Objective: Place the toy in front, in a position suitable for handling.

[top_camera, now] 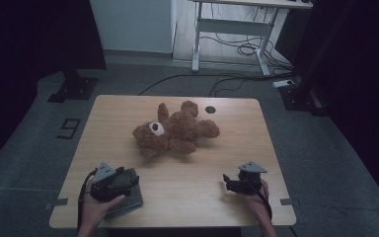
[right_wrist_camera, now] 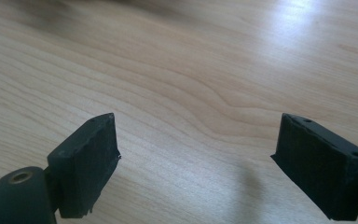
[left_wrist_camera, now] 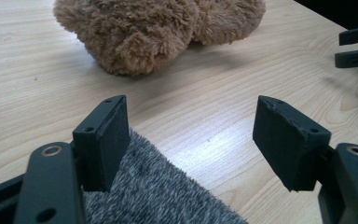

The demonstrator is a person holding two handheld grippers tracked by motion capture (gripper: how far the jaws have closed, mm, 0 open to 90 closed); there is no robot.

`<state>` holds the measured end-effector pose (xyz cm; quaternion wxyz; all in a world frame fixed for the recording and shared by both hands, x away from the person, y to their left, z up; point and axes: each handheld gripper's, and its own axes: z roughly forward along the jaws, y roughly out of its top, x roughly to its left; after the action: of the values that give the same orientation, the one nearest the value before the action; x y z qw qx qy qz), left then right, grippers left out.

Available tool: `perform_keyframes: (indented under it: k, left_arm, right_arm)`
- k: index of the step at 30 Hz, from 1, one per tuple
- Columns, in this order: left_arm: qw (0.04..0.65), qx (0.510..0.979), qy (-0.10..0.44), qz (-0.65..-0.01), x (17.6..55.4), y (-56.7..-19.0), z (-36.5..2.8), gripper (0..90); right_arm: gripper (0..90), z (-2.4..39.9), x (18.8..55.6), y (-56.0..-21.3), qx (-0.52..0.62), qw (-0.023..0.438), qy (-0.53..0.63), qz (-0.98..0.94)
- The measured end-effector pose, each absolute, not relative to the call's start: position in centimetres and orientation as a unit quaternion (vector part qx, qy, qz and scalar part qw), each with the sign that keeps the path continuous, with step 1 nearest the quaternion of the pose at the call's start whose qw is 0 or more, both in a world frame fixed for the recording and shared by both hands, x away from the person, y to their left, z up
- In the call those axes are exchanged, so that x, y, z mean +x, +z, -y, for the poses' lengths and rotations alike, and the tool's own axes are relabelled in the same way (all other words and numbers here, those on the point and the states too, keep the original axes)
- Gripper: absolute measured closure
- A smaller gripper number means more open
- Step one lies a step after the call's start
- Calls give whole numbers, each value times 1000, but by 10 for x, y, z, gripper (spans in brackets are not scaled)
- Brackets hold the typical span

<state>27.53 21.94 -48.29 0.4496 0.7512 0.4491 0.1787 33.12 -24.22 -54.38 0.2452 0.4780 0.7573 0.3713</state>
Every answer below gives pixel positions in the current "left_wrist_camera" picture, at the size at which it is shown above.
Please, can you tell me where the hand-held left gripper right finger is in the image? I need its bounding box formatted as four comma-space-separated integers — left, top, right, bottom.
252, 94, 333, 193

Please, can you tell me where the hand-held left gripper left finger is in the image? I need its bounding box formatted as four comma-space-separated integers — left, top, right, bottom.
72, 94, 131, 193

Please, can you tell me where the grey fuzzy cloth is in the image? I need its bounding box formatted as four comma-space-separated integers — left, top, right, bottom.
83, 127, 250, 224

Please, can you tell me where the brown teddy bear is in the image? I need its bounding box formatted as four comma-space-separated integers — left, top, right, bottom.
53, 0, 267, 77

